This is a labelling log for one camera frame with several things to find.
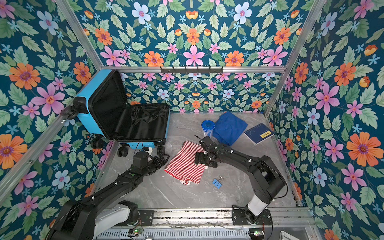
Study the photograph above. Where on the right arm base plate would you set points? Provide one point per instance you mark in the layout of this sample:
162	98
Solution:
241	217

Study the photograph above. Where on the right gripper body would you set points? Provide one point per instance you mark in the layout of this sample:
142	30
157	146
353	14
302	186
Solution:
204	159

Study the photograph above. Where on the red white striped shirt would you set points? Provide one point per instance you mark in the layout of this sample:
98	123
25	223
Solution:
182	166

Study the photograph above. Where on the blue open suitcase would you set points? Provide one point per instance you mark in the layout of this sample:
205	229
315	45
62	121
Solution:
103	108

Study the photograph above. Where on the dark blue book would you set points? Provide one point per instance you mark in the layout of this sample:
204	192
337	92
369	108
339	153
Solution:
259	133

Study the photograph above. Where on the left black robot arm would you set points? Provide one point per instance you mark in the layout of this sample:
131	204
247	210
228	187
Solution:
89	217

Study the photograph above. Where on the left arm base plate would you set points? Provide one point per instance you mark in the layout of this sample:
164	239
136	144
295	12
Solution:
143	218

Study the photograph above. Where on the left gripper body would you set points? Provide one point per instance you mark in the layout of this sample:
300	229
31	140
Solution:
154	165

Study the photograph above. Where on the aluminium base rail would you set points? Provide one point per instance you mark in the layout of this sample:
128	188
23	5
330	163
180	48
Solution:
284	217

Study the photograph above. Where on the blue cloth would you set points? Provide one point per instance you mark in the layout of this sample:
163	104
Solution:
228	128

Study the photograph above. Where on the metal hook rail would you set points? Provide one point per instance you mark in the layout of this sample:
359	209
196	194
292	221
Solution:
189	70

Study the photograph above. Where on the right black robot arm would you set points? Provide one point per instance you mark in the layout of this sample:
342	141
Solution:
265	178

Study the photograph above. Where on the clear bottle blue lid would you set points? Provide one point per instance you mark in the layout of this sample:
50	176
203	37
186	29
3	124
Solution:
208	128

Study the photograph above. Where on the blue binder clip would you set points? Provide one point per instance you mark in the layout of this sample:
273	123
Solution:
217	182

